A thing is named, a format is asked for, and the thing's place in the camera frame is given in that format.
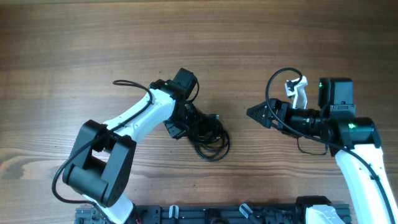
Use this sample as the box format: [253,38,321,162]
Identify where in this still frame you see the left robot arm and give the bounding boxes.
[59,68,198,223]

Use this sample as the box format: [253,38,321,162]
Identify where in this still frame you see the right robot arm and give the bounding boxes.
[246,78,397,223]

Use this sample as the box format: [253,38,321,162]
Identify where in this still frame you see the right camera black cable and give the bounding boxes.
[265,67,398,218]

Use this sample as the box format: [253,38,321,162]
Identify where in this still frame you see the camera black cable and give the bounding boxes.
[265,67,398,218]
[51,80,153,224]

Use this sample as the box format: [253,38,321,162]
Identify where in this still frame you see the left camera black cable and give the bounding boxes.
[51,80,153,224]

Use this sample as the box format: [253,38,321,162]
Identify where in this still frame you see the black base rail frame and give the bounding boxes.
[74,204,305,224]

